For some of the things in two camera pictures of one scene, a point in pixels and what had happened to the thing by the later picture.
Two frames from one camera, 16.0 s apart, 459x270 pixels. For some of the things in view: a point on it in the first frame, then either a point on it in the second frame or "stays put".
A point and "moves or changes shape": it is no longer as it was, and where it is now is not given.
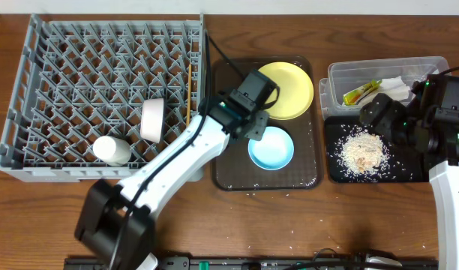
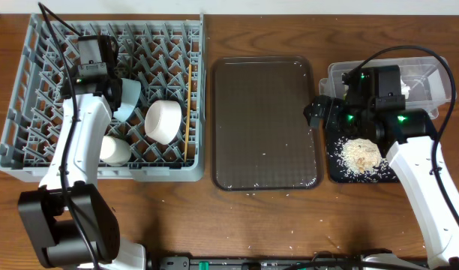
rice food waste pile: x=361 y=156 stays put
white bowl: x=152 y=120 moves or changes shape
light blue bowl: x=273 y=152 → x=130 y=92
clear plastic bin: x=344 y=77 stays put
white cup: x=112 y=151 stays put
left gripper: x=260 y=124 → x=77 y=82
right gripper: x=393 y=109 → x=334 y=106
